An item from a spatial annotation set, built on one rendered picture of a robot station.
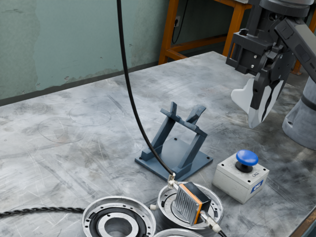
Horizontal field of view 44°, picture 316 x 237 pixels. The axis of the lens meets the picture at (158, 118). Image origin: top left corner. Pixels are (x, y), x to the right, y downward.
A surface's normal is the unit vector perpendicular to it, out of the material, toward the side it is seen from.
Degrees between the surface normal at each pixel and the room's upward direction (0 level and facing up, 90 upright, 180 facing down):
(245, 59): 90
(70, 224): 0
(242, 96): 93
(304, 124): 73
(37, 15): 90
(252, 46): 90
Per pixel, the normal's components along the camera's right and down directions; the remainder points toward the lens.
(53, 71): 0.72, 0.44
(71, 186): 0.17, -0.86
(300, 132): -0.66, -0.05
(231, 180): -0.67, 0.27
